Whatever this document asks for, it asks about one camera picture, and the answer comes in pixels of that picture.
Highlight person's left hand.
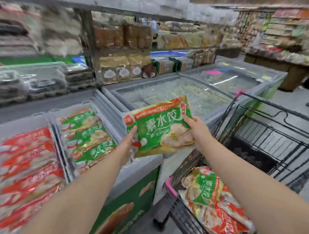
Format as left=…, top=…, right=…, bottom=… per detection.
left=118, top=125, right=138, bottom=167

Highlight person's right hand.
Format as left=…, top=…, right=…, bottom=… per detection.
left=182, top=114, right=214, bottom=151

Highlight grey freezer with green front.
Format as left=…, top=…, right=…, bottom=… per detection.
left=0, top=88, right=164, bottom=234

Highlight black wire shopping cart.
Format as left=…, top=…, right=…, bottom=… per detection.
left=153, top=90, right=309, bottom=234

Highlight red dumpling packets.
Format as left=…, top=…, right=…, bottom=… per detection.
left=0, top=126, right=67, bottom=234

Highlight person's left forearm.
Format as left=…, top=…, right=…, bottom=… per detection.
left=20, top=144, right=128, bottom=234

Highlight person's right forearm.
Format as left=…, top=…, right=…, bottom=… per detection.
left=195, top=137, right=309, bottom=234

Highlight grey freezer with loose dumplings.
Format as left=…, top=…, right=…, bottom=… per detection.
left=101, top=72, right=236, bottom=126

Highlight black cart seat panel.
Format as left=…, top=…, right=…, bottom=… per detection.
left=227, top=137, right=278, bottom=174

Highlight white plastic freezer basket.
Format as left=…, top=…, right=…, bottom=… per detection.
left=0, top=113, right=73, bottom=234
left=52, top=100, right=126, bottom=179

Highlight tan bread bag green band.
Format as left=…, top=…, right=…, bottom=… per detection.
left=153, top=57, right=178, bottom=75
left=171, top=56, right=195, bottom=73

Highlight tan snack bag white label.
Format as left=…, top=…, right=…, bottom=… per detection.
left=116, top=55, right=132, bottom=81
left=128, top=54, right=144, bottom=79
left=100, top=57, right=120, bottom=84

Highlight clear bags of brown pastries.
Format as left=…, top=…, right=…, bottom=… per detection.
left=191, top=48, right=217, bottom=66

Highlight stacks of clear pastry boxes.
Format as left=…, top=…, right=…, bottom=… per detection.
left=24, top=64, right=97, bottom=97

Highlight row of pale bread bags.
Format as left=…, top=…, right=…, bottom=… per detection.
left=157, top=31, right=222, bottom=50

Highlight wooden display stand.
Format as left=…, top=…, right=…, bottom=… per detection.
left=244, top=54, right=309, bottom=92

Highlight goods on display stand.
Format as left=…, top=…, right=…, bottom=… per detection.
left=245, top=44, right=309, bottom=67

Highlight row of brown bread bags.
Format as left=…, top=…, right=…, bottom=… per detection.
left=93, top=23, right=153, bottom=50

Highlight grey metal shelf rack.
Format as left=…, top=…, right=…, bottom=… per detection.
left=0, top=0, right=239, bottom=85

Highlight stack of dark tray packs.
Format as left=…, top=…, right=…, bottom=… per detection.
left=0, top=70, right=29, bottom=106

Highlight far shelves of goods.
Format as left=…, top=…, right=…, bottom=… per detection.
left=235, top=7, right=309, bottom=49

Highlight bags of white round buns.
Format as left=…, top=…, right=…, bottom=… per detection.
left=42, top=7, right=82, bottom=56

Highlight stack of clear bun boxes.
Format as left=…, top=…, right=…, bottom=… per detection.
left=0, top=9, right=44, bottom=57

